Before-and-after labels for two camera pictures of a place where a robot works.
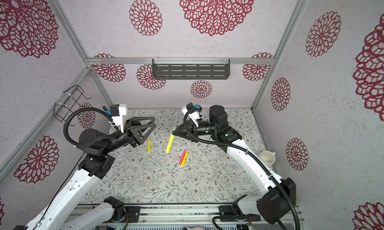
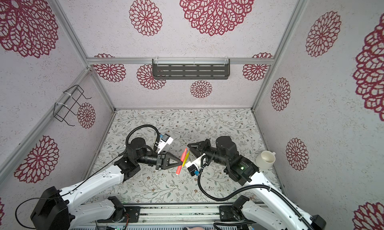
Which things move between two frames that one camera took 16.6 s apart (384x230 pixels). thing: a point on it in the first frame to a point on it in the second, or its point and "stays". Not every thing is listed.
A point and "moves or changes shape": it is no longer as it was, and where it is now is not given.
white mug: [268, 157] stays
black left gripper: [136, 137] to [163, 161]
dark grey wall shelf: [191, 68] stays
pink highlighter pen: [182, 157] moves or changes shape
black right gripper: [183, 132] to [198, 152]
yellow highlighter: [185, 158] stays
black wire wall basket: [61, 110] stays
